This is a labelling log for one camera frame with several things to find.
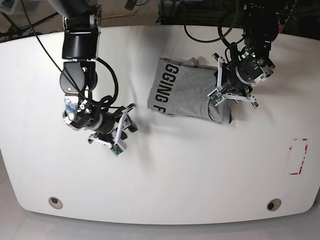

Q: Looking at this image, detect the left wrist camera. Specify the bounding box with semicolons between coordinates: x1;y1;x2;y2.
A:
207;88;226;107

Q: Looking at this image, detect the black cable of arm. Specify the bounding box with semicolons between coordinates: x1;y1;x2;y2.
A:
183;0;247;51
94;56;119;111

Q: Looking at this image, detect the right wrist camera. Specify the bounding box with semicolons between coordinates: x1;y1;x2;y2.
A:
110;143;127;156

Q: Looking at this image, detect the grey T-shirt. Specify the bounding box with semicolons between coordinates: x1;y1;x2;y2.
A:
147;57;233;124

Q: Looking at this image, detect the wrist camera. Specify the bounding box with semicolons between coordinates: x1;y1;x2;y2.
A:
110;143;127;156
207;88;226;107

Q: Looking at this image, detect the table cable grommet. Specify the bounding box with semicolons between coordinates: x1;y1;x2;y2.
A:
48;197;63;210
266;198;282;212

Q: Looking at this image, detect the white power strip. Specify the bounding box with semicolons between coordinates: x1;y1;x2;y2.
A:
273;0;297;33

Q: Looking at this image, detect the right table cable grommet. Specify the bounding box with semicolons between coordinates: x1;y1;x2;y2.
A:
266;198;282;212

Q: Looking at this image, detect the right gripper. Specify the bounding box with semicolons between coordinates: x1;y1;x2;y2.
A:
63;92;138;148

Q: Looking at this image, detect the left table cable grommet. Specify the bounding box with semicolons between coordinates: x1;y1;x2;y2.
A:
48;197;63;210

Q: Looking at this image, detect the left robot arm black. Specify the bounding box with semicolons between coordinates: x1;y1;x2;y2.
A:
208;0;279;108

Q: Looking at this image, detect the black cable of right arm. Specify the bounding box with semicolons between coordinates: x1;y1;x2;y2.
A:
94;56;119;111

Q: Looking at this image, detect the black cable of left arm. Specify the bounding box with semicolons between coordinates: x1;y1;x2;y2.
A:
183;0;247;51

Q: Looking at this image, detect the yellow cable on floor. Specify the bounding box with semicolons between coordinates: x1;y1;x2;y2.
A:
101;12;137;22

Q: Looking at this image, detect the black tripod stand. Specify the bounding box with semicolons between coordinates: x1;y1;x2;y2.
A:
0;12;58;42

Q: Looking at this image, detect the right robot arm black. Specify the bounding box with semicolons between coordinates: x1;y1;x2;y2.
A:
49;0;138;155

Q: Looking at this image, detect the red tape rectangle marking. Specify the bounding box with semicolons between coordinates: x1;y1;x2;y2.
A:
286;138;309;176

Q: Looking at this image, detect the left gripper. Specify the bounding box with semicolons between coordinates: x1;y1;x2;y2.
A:
213;50;275;108

